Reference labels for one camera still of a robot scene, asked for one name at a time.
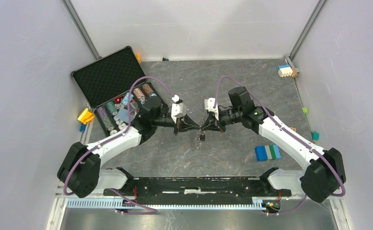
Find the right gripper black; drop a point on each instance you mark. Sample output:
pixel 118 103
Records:
pixel 216 125

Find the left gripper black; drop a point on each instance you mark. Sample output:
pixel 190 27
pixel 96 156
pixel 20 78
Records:
pixel 185 124

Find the keys with black tag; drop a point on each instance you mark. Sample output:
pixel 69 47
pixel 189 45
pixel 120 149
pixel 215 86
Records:
pixel 202 137

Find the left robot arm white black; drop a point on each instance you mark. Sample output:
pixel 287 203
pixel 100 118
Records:
pixel 81 172

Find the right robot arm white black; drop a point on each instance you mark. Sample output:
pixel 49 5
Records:
pixel 322 172

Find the blue green white block stack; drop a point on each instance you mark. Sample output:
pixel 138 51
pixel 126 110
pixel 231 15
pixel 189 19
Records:
pixel 269 152

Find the black poker chip case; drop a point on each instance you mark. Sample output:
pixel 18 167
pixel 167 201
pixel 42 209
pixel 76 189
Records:
pixel 115 88

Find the orange yellow block behind case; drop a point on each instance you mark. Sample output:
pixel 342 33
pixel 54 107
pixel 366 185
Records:
pixel 138 57

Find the blue white tan block stack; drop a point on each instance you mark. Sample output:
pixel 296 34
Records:
pixel 287 71

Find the small green cube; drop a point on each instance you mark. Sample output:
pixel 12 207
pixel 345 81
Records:
pixel 305 110

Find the teal cube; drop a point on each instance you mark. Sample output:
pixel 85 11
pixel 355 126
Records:
pixel 315 135

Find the small blue block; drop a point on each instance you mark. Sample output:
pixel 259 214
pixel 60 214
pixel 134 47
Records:
pixel 82 128

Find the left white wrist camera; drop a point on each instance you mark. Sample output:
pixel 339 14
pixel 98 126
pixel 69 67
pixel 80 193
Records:
pixel 178 108

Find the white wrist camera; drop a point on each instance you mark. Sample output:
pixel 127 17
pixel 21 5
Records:
pixel 210 105
pixel 178 108

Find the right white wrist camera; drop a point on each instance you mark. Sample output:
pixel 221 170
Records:
pixel 210 105

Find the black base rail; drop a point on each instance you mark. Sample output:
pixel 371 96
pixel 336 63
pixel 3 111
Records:
pixel 234 190

